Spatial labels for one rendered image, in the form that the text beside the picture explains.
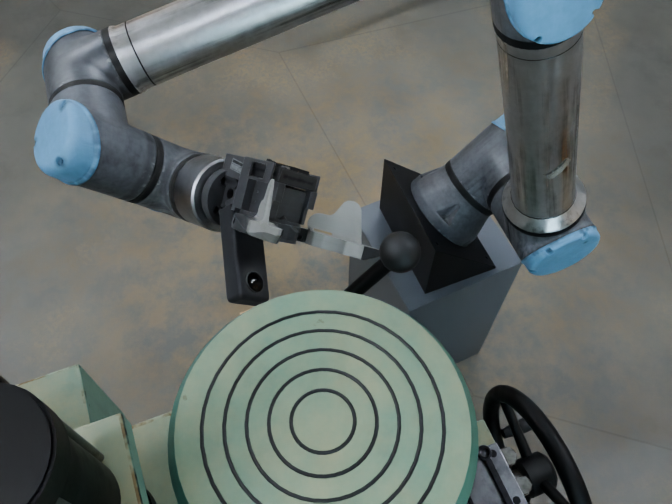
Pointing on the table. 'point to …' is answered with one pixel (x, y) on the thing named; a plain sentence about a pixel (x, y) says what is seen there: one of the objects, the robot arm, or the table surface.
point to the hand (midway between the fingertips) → (336, 252)
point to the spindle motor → (323, 409)
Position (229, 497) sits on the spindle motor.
